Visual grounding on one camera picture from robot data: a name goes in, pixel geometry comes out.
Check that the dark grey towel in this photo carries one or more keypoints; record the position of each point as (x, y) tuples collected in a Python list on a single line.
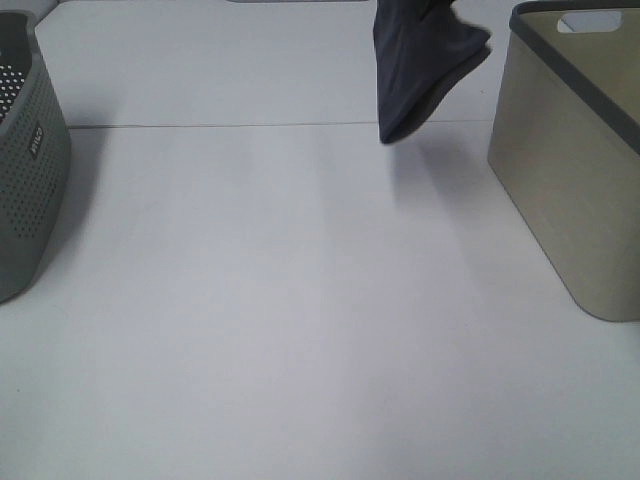
[(422, 50)]

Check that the beige plastic bin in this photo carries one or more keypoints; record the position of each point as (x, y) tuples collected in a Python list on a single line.
[(565, 144)]

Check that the grey perforated plastic basket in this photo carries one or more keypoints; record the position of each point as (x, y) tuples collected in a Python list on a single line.
[(35, 153)]

